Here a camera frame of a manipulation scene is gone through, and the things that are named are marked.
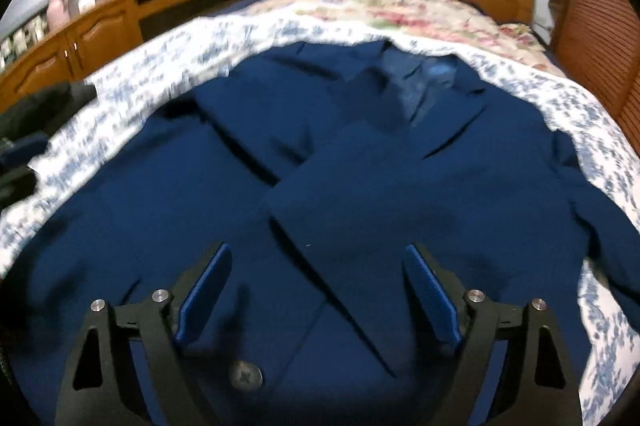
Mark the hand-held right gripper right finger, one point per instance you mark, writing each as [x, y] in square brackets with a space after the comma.
[432, 296]

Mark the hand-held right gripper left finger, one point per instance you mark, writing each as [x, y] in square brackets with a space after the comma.
[205, 296]

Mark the navy blue suit jacket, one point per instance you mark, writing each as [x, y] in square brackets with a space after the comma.
[350, 186]

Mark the blue floral white bedsheet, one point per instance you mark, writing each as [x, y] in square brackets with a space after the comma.
[575, 106]

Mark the dark cloth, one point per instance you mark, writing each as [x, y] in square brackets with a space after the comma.
[45, 109]

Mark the pink floral cream quilt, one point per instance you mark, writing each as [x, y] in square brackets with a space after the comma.
[400, 14]

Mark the long wooden cabinet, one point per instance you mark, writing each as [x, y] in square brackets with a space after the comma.
[100, 31]

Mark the wooden louvered wardrobe door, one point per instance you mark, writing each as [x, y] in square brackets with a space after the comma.
[595, 31]

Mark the white container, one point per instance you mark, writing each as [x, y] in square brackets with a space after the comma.
[86, 1]

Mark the pink object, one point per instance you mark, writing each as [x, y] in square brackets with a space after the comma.
[60, 6]

